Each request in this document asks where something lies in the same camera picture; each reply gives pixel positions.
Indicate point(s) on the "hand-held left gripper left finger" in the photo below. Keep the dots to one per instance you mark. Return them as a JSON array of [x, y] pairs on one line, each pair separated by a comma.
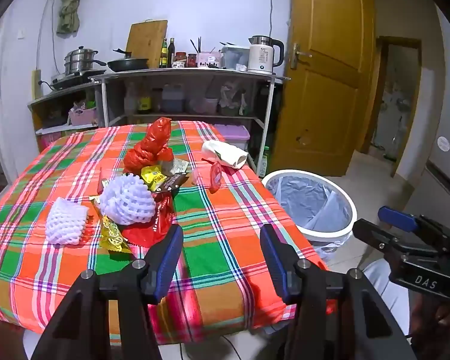
[[170, 258]]

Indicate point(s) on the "white shelf unit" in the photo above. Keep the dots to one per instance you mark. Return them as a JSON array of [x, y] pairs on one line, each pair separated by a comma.
[[180, 73]]

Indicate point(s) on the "white electric kettle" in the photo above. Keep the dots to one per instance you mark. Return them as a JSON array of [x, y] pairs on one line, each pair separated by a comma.
[[260, 58]]

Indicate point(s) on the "wooden cutting board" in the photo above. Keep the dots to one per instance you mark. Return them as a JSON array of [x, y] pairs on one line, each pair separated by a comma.
[[144, 41]]

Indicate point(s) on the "small red packet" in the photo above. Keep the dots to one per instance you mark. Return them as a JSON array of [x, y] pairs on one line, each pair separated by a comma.
[[215, 176]]

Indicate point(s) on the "clear plastic food container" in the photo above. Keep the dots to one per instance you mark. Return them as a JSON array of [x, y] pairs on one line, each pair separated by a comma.
[[234, 58]]

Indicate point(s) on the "white trash bin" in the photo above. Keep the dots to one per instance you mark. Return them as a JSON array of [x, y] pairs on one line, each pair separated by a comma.
[[315, 234]]

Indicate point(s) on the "steel steamer pot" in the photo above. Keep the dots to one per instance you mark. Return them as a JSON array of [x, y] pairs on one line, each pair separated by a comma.
[[80, 62]]

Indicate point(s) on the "clear plastic tub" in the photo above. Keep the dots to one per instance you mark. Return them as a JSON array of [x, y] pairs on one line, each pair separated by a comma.
[[204, 105]]

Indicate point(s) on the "wooden low cabinet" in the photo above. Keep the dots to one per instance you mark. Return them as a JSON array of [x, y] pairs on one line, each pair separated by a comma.
[[60, 95]]

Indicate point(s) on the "yellow label oil bottle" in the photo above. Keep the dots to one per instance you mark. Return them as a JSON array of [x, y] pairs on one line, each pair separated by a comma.
[[144, 101]]

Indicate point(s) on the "wooden door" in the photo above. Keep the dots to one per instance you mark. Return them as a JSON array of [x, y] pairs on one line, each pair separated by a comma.
[[322, 82]]

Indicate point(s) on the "silver snack wrapper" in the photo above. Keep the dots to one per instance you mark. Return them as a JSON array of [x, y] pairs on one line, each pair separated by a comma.
[[178, 165]]

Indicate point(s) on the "brown snack wrapper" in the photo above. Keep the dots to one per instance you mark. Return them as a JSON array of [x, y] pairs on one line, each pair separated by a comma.
[[174, 182]]

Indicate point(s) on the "white plastic bag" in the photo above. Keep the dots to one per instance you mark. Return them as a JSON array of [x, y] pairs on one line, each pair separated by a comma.
[[225, 153]]

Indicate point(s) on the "black induction cooker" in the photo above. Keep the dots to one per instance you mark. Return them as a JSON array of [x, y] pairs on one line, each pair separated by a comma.
[[75, 78]]

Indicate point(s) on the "pink chopstick holder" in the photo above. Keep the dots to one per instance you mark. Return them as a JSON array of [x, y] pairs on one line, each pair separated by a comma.
[[209, 60]]

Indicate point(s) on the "red sauce jar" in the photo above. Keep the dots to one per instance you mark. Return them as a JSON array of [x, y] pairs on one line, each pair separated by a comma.
[[180, 59], [192, 60]]

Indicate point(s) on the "green hanging cloth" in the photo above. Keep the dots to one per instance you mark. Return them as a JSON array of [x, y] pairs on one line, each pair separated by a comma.
[[69, 7]]

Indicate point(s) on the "red foil wrapper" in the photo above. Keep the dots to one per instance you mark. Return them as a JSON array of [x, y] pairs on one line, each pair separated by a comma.
[[153, 228]]

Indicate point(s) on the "black frying pan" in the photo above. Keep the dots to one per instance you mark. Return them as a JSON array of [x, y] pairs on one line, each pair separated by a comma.
[[129, 63]]

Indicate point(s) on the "crumpled plastic bags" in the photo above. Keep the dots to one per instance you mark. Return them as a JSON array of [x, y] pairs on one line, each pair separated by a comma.
[[232, 99]]

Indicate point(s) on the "yellow label sauce bottle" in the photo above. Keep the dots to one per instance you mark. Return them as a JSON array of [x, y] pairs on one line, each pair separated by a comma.
[[164, 56]]

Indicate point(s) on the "red plastic bag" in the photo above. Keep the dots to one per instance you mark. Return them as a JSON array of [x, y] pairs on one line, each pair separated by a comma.
[[150, 146]]

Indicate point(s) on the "round white foam fruit net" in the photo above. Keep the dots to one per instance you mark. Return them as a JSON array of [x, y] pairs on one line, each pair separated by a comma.
[[127, 200]]

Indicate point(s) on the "dark sauce bottle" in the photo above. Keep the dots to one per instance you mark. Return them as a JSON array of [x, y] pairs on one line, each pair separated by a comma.
[[171, 54]]

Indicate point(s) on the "plaid tablecloth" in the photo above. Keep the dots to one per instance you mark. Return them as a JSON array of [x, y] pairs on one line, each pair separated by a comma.
[[217, 240]]

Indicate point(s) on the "pink plastic basket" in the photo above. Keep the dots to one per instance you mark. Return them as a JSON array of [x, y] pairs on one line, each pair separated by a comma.
[[83, 117]]

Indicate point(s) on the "yellow snack wrapper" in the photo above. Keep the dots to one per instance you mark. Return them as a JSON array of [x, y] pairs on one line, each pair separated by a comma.
[[153, 178]]

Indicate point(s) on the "clear bin liner bag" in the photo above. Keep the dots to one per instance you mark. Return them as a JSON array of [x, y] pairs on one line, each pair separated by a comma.
[[307, 198]]

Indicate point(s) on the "light grey clothing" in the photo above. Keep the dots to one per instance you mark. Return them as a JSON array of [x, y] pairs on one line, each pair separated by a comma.
[[384, 300]]

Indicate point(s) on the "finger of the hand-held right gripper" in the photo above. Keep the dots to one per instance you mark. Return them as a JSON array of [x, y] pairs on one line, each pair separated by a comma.
[[395, 215], [371, 232]]

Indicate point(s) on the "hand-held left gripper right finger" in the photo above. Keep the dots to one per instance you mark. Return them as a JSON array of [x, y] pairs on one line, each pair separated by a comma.
[[273, 262]]

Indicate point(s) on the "gold foil wrapper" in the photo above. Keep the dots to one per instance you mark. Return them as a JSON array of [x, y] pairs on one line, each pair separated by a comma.
[[112, 234]]

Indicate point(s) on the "yellow power strip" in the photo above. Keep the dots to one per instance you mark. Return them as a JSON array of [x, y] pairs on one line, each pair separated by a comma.
[[36, 82]]

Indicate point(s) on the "grey plastic jug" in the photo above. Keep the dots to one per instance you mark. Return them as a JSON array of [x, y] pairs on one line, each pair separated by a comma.
[[172, 99]]

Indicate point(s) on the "green plastic bottle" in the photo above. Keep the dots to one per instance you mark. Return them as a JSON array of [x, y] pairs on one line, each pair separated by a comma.
[[263, 165]]

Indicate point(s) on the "round white wall sticker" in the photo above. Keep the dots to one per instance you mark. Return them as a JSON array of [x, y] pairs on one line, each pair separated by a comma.
[[443, 144]]

